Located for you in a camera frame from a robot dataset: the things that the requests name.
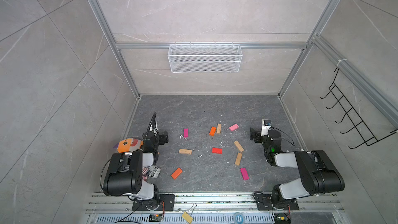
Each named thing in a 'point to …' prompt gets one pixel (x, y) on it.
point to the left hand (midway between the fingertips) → (159, 129)
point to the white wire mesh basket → (202, 58)
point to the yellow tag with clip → (187, 217)
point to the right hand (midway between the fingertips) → (260, 127)
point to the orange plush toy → (128, 145)
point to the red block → (216, 150)
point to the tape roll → (239, 218)
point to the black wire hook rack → (369, 138)
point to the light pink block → (233, 127)
